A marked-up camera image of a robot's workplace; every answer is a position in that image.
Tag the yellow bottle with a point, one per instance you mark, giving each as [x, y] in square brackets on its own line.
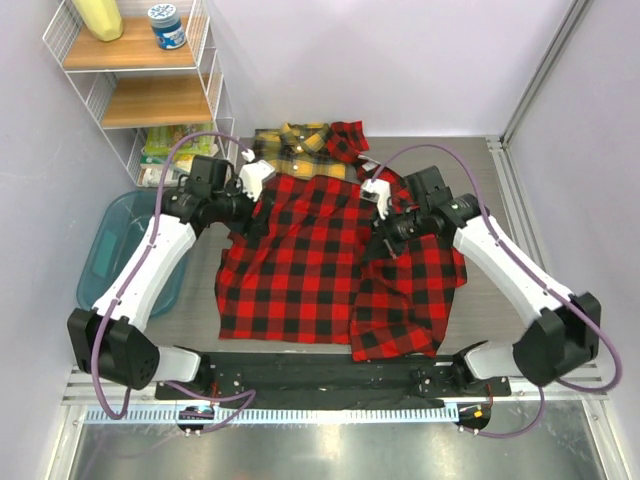
[101, 17]

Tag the red black plaid shirt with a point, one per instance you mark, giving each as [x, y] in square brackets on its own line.
[309, 281]

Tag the blue white jar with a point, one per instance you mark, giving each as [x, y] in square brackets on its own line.
[167, 26]

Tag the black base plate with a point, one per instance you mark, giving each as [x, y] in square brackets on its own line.
[297, 381]

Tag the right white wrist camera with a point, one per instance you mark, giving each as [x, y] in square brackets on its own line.
[378, 192]

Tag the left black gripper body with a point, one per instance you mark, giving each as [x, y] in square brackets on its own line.
[235, 211]

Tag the teal plastic bin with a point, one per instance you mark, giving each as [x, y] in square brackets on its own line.
[121, 230]

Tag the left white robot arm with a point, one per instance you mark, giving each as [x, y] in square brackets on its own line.
[108, 339]

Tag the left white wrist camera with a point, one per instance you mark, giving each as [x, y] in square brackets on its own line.
[254, 174]

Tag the white wire wooden shelf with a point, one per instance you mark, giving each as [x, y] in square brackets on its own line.
[130, 85]

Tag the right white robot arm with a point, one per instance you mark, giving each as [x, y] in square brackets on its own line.
[560, 334]

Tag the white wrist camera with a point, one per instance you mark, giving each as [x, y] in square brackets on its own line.
[378, 192]
[254, 174]

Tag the white slotted cable duct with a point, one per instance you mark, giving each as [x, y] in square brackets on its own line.
[185, 413]

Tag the folded yellow plaid shirt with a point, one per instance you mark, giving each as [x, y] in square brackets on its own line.
[302, 151]

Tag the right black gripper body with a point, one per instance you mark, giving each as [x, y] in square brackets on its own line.
[398, 228]

